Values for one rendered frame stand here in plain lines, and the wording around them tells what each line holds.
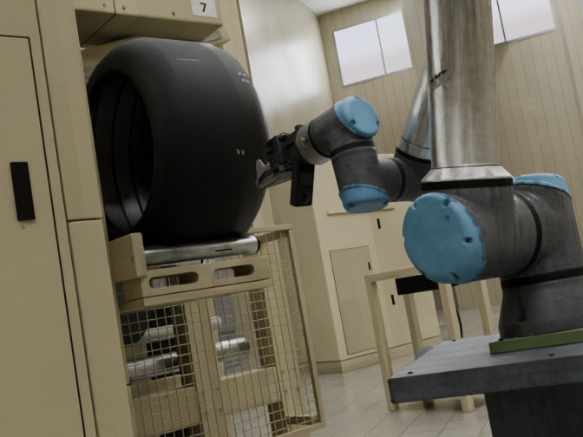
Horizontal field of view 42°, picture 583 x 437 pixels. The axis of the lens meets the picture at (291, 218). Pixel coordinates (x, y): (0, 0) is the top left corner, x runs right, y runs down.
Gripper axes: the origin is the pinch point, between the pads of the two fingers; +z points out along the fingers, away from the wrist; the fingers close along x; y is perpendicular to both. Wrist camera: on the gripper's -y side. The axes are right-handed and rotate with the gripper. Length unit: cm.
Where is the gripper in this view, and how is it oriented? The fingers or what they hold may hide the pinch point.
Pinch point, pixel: (261, 187)
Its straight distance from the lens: 172.4
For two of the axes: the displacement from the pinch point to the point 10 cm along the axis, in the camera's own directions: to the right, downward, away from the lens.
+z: -5.8, 3.0, 7.6
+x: -7.8, 0.7, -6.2
